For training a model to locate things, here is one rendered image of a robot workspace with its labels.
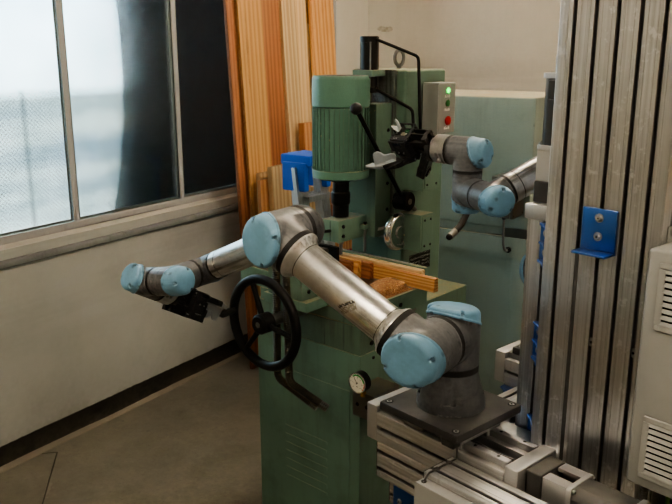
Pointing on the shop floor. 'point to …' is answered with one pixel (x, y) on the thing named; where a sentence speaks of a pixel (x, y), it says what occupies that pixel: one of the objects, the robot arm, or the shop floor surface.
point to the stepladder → (297, 164)
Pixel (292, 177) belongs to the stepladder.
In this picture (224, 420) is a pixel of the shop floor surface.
